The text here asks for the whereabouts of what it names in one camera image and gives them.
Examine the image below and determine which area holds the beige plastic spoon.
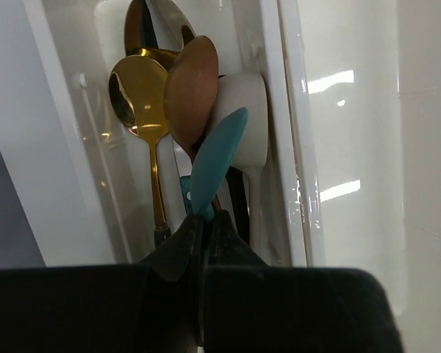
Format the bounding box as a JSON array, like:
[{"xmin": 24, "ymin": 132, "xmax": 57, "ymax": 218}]
[{"xmin": 208, "ymin": 72, "xmax": 268, "ymax": 254}]

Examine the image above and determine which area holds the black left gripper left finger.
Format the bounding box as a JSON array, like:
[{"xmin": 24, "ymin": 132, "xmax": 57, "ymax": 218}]
[{"xmin": 0, "ymin": 215, "xmax": 204, "ymax": 352}]

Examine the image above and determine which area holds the gold metal spoon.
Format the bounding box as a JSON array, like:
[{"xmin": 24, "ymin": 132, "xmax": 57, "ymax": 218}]
[{"xmin": 108, "ymin": 55, "xmax": 171, "ymax": 247}]

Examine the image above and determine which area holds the white right container tray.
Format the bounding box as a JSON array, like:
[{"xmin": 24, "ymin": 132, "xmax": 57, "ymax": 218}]
[{"xmin": 279, "ymin": 1, "xmax": 441, "ymax": 317}]

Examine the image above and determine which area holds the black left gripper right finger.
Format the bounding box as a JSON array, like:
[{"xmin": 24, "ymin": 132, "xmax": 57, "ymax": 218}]
[{"xmin": 204, "ymin": 211, "xmax": 404, "ymax": 352}]

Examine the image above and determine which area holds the silver spoon teal handle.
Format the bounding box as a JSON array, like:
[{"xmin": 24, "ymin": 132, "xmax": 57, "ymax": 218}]
[{"xmin": 123, "ymin": 0, "xmax": 198, "ymax": 214}]

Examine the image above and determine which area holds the copper metal spoon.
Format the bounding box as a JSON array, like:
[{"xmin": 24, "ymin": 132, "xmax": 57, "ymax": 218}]
[{"xmin": 164, "ymin": 35, "xmax": 218, "ymax": 162}]

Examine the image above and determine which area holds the teal plastic spoon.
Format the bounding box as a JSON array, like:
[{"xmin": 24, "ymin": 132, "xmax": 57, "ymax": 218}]
[{"xmin": 189, "ymin": 106, "xmax": 250, "ymax": 265}]

